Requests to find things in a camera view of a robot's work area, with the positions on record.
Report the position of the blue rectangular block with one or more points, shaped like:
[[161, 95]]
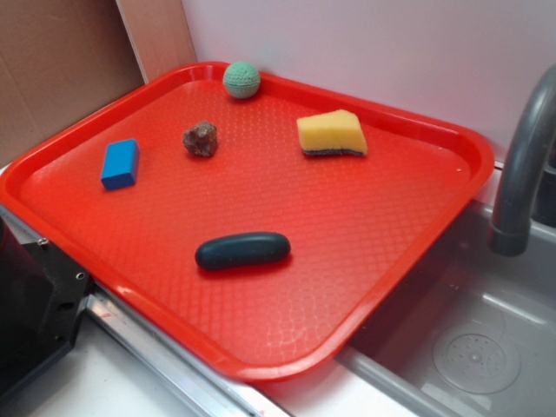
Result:
[[120, 165]]

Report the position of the red plastic tray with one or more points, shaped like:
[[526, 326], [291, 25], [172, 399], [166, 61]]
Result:
[[356, 224]]

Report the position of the dark teal oval object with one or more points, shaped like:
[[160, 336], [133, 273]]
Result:
[[242, 250]]

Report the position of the yellow kitchen sponge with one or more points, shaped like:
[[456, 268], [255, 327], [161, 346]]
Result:
[[334, 133]]

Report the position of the brown rough rock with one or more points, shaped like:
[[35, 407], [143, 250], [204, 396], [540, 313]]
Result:
[[201, 139]]

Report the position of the green dimpled ball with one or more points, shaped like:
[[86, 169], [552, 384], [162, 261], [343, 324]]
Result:
[[241, 80]]

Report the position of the grey curved faucet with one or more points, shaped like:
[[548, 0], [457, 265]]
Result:
[[526, 191]]

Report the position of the grey plastic sink basin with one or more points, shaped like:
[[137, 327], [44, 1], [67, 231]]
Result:
[[466, 332]]

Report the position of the brown cardboard panel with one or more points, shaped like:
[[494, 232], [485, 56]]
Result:
[[64, 60]]

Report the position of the silver metal rail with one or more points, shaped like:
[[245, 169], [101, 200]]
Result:
[[122, 366]]

